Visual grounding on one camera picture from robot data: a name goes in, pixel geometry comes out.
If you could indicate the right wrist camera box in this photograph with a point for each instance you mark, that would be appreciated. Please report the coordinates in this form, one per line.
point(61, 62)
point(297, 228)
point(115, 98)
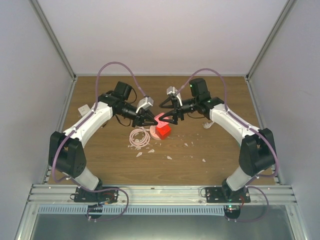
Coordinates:
point(173, 94)

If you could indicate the grey slotted cable duct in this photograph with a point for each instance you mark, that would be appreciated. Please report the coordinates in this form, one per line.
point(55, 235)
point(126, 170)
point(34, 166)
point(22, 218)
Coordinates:
point(134, 210)

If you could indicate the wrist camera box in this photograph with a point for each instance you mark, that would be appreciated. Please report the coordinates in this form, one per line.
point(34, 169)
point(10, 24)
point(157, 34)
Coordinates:
point(145, 104)
point(173, 94)

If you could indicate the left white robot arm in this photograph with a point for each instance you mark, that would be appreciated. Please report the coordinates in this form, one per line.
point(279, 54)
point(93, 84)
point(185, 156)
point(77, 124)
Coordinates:
point(66, 149)

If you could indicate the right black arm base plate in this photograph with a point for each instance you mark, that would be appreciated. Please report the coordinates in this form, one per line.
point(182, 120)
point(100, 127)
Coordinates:
point(219, 194)

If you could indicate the white cube adapter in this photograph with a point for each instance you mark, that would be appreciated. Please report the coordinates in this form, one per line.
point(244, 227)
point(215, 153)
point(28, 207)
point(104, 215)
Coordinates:
point(83, 110)

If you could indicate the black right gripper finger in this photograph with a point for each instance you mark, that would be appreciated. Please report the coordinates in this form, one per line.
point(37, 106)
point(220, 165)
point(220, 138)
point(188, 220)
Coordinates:
point(169, 103)
point(170, 117)

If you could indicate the pink round power socket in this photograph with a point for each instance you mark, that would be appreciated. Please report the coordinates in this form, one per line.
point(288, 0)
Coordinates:
point(153, 133)

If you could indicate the red cube socket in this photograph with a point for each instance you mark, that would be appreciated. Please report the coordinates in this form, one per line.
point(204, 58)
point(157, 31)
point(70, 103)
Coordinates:
point(167, 130)

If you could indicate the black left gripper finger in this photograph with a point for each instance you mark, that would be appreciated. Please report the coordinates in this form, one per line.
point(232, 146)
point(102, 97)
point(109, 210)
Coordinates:
point(148, 115)
point(151, 122)

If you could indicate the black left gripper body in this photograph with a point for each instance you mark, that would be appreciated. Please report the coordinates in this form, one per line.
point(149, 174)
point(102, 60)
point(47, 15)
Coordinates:
point(139, 118)

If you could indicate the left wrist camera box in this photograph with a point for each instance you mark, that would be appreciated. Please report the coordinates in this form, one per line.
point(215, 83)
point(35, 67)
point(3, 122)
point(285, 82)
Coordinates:
point(145, 104)

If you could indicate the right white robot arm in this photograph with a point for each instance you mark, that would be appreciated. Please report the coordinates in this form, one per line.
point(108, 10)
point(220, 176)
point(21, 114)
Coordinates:
point(257, 146)

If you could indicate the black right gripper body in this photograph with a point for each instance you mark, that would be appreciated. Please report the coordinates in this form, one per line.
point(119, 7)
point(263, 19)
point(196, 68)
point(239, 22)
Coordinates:
point(178, 109)

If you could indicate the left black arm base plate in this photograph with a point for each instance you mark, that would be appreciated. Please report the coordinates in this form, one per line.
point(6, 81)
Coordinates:
point(108, 196)

